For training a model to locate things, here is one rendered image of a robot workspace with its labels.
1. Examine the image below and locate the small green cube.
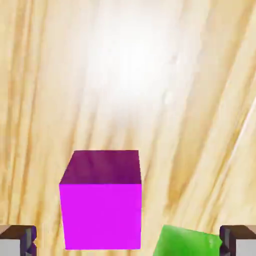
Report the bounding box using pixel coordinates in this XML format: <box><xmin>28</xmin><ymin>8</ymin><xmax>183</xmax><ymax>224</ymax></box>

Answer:
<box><xmin>152</xmin><ymin>224</ymin><xmax>223</xmax><ymax>256</ymax></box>

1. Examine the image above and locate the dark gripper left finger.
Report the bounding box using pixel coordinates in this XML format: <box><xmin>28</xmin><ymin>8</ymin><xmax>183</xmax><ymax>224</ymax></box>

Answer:
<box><xmin>0</xmin><ymin>224</ymin><xmax>38</xmax><ymax>256</ymax></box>

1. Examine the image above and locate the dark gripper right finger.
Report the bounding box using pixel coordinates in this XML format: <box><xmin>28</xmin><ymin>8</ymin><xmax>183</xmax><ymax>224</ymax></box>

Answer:
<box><xmin>219</xmin><ymin>224</ymin><xmax>256</xmax><ymax>256</ymax></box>

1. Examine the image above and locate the small magenta cube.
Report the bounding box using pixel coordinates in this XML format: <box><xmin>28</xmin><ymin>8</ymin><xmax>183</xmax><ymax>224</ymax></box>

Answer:
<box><xmin>58</xmin><ymin>149</ymin><xmax>143</xmax><ymax>251</ymax></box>

